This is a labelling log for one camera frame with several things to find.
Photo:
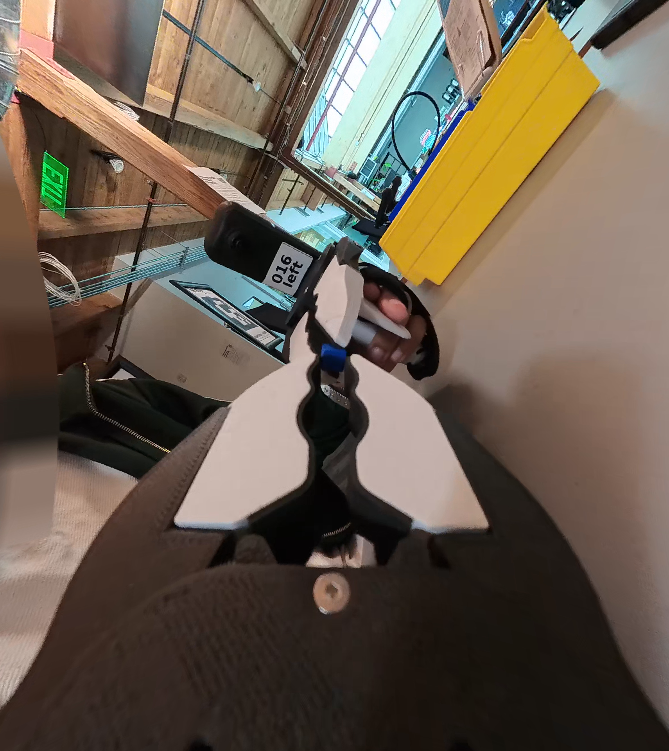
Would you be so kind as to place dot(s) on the grey desk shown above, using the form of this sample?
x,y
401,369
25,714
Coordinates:
x,y
575,352

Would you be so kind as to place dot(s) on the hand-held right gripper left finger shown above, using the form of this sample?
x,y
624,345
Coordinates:
x,y
246,463

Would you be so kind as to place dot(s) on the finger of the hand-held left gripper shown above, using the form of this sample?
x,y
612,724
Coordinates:
x,y
337,305

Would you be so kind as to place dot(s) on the standing fiducial marker sign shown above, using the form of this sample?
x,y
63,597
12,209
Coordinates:
x,y
223,311

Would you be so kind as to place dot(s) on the wooden post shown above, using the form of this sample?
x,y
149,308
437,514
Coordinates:
x,y
105,129

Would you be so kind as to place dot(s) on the person's left hand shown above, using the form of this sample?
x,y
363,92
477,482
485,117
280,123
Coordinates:
x,y
393,352

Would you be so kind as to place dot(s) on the silver wristband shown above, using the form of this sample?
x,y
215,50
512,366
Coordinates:
x,y
334,396

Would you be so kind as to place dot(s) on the person's left forearm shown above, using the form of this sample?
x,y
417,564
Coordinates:
x,y
325,428

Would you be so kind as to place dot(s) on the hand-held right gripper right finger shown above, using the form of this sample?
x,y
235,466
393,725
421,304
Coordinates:
x,y
422,463

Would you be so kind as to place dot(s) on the blue plastic bin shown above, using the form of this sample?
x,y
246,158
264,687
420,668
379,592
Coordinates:
x,y
422,176

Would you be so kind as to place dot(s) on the green exit sign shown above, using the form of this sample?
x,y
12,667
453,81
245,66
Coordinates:
x,y
54,185

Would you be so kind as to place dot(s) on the dark green zip jacket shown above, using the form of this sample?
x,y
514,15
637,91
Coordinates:
x,y
135,410

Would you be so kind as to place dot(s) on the brown cardboard piece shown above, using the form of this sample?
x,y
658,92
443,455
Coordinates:
x,y
469,41

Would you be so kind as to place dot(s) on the white ribbed garment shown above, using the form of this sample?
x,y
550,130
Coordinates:
x,y
17,616

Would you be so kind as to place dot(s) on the yellow plastic bin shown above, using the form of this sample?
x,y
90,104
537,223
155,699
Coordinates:
x,y
487,164

